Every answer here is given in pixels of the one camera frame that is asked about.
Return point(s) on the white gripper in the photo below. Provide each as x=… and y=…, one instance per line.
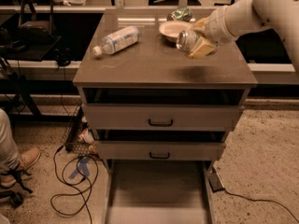
x=214, y=26

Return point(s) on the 7up soda can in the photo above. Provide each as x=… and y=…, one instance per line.
x=186, y=40

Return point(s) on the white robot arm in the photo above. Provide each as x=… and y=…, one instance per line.
x=252, y=16

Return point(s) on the green crushed soda can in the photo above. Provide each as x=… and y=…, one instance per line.
x=180, y=14

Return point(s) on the grey drawer cabinet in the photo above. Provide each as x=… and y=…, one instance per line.
x=153, y=72

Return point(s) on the top grey drawer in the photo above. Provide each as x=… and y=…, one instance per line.
x=163, y=117

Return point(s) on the middle grey drawer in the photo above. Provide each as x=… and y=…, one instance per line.
x=162, y=151

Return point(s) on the bottom open grey drawer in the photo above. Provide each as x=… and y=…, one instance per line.
x=159, y=192

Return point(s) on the white ceramic bowl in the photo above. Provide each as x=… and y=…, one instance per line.
x=171, y=29

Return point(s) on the clear plastic water bottle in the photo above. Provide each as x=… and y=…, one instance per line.
x=117, y=41

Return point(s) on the black headphones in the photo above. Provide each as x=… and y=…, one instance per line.
x=62, y=57

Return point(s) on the black power adapter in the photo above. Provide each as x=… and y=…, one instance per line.
x=215, y=182

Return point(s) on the black bag on table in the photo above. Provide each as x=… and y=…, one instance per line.
x=35, y=32

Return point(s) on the blue tape cross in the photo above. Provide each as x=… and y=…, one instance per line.
x=82, y=167

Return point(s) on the person's light trouser leg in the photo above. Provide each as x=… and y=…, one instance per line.
x=9, y=153

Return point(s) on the tan work boot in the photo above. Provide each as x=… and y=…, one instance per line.
x=11, y=174

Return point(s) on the wire mesh basket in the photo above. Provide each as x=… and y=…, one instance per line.
x=76, y=133

